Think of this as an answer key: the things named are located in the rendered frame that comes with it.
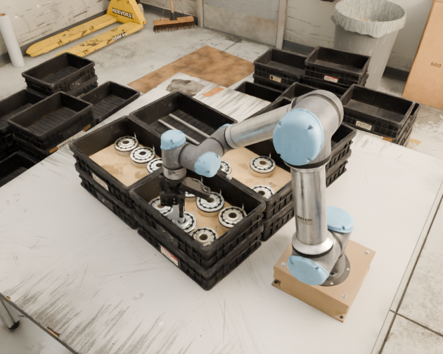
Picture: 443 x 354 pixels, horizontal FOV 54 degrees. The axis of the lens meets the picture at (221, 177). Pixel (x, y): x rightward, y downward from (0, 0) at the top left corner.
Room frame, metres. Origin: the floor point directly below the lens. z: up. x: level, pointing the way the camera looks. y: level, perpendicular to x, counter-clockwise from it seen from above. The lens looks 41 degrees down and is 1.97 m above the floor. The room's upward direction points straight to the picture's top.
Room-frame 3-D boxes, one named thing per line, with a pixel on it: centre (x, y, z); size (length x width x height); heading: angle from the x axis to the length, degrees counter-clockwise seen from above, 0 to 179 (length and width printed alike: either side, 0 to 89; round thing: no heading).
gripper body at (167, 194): (1.06, 0.16, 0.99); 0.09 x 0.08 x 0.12; 91
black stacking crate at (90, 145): (1.36, 0.38, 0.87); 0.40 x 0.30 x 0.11; 46
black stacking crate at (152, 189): (1.08, 0.09, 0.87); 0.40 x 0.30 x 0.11; 46
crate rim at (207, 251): (1.08, 0.09, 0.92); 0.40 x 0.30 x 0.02; 46
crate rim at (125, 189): (1.36, 0.38, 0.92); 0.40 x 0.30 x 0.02; 46
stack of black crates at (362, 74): (2.80, -0.82, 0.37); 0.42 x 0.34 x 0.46; 56
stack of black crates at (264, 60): (3.02, -0.48, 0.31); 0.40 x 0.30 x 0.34; 57
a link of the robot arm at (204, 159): (1.03, 0.06, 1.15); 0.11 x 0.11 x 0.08; 57
